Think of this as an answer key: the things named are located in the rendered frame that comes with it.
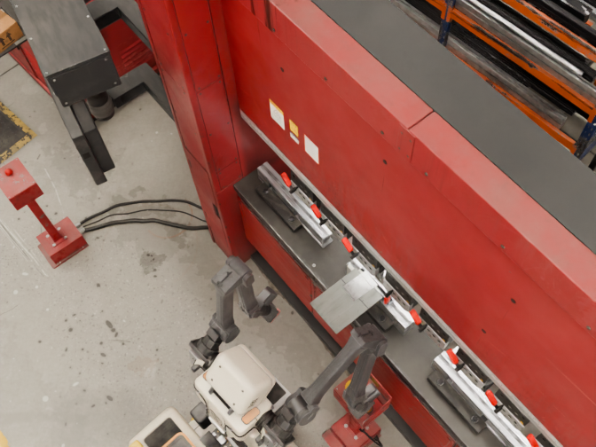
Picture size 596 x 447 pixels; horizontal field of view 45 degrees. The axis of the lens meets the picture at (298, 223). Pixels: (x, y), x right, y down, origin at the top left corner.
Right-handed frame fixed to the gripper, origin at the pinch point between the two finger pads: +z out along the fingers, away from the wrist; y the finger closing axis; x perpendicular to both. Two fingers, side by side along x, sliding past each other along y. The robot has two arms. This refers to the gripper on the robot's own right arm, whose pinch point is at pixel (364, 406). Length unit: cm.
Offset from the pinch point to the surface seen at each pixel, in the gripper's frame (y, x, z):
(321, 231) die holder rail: 38, 70, -7
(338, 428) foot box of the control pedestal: -21, 9, 65
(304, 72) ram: 62, 75, -116
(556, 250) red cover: 69, -22, -137
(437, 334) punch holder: 41, -4, -37
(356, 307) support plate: 26.3, 30.9, -13.5
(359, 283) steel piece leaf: 34, 38, -12
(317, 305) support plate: 14.3, 42.3, -16.4
